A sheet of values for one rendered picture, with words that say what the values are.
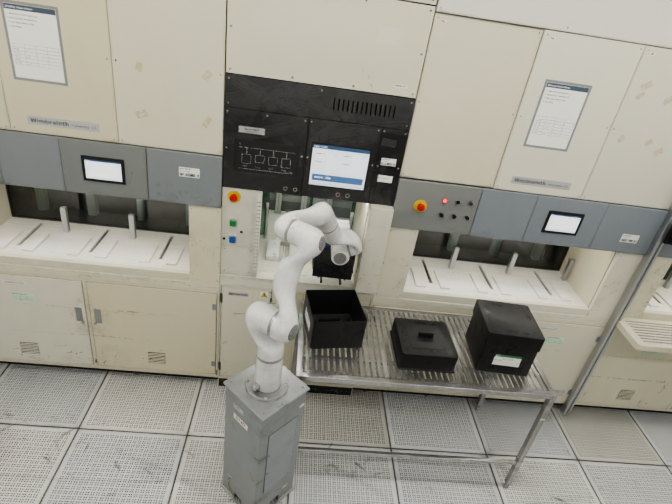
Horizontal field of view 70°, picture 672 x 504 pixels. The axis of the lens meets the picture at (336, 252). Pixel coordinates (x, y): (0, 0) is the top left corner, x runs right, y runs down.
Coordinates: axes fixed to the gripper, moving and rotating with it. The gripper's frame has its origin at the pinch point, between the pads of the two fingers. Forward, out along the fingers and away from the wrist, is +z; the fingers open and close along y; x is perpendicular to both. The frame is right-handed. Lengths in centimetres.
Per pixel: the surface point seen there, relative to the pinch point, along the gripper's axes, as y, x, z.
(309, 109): -22, 59, 2
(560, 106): 95, 77, 2
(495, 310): 86, -23, -28
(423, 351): 47, -39, -47
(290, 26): -35, 93, 1
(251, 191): -46.6, 13.7, 1.9
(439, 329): 59, -38, -29
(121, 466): -99, -126, -60
